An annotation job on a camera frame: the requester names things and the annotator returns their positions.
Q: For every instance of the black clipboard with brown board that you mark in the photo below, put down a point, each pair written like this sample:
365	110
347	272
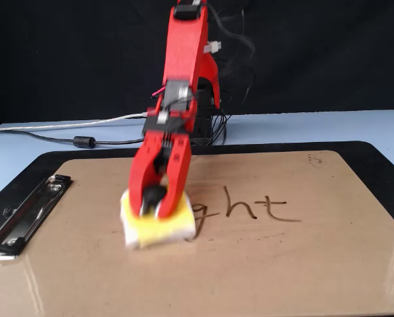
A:
250	264

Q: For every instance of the white zip tie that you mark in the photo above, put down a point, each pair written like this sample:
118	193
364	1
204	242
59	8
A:
213	47

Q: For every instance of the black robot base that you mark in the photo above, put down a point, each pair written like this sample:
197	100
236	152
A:
202	128

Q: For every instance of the metal clipboard clip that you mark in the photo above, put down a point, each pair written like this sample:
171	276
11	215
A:
28	214

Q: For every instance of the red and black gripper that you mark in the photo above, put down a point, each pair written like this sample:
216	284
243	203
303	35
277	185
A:
165	125

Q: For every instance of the yellow white sponge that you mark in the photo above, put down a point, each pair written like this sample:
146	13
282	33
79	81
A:
164	231

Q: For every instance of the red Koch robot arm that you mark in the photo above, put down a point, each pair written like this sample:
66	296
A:
183	46

